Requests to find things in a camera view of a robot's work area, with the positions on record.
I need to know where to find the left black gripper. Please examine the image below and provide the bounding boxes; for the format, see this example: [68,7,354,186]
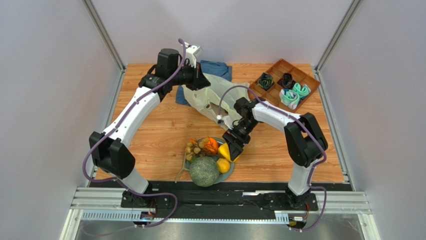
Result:
[169,60,210,91]

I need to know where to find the fake yellow bell pepper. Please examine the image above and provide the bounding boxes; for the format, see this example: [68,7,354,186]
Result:
[217,142,240,163]

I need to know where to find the fake yellow lemon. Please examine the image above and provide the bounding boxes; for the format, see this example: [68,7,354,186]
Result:
[216,158,231,174]

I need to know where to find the fake orange fruit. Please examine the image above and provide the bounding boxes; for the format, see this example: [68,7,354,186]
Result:
[202,137,219,154]

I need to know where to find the grey round plate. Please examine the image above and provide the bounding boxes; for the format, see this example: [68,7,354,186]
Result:
[182,137,235,187]

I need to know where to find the translucent pale green plastic bag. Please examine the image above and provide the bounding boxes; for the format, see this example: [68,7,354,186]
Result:
[183,75,250,123]

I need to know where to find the fake netted melon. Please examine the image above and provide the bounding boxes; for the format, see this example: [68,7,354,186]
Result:
[174,156,221,187]

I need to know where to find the fake brown longan bunch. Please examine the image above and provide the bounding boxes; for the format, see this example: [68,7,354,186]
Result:
[185,138,217,163]

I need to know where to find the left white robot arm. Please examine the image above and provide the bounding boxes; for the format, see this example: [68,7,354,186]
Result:
[83,43,211,201]

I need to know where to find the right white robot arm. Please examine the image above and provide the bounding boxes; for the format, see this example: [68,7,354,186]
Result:
[217,97,328,209]

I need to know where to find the blue crumpled cloth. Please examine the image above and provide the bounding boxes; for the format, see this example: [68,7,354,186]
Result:
[175,60,233,106]

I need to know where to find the dark green rolled sock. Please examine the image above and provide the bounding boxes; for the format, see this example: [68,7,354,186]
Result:
[256,72,275,91]

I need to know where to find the white teal rolled sock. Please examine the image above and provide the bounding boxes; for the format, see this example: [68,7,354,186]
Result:
[279,88,300,110]

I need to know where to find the brown wooden divided tray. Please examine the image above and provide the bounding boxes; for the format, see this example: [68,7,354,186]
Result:
[248,58,320,113]

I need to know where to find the black rolled sock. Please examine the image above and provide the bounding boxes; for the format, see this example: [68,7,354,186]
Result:
[277,72,296,90]

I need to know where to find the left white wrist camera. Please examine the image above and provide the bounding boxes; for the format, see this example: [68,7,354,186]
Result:
[183,42,203,68]

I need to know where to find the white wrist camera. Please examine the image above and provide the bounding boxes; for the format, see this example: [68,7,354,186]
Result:
[183,42,203,68]
[216,114,234,130]

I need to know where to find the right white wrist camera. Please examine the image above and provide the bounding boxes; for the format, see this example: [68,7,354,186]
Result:
[216,114,234,130]

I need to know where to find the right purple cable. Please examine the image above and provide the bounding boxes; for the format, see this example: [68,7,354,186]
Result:
[217,85,329,232]

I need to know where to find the purple cable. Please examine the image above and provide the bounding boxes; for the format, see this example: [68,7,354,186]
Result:
[217,85,329,232]
[82,37,187,197]

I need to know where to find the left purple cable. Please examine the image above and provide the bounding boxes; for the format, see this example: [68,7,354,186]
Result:
[82,37,187,197]

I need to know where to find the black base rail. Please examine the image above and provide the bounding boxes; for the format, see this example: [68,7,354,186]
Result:
[120,181,320,220]

